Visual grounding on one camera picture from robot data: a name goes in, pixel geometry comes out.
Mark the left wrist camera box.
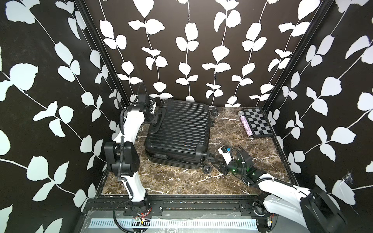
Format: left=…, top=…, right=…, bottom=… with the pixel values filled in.
left=137, top=94, right=153, bottom=107

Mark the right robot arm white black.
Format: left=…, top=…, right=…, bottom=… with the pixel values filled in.
left=208, top=146, right=347, bottom=233

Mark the black white checkered board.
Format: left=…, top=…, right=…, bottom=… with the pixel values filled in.
left=242, top=107, right=274, bottom=138

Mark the black ribbed hard-shell suitcase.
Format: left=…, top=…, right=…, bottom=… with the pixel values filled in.
left=144, top=99, right=219, bottom=174

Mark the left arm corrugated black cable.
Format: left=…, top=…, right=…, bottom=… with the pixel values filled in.
left=116, top=109, right=129, bottom=180

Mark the white slotted cable duct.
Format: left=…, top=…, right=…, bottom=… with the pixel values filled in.
left=88, top=218, right=259, bottom=230

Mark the purple glitter tube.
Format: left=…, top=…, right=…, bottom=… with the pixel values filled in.
left=238, top=111, right=254, bottom=138

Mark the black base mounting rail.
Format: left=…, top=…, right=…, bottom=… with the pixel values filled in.
left=84, top=194, right=318, bottom=217

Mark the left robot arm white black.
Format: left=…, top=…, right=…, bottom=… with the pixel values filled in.
left=104, top=104, right=158, bottom=203

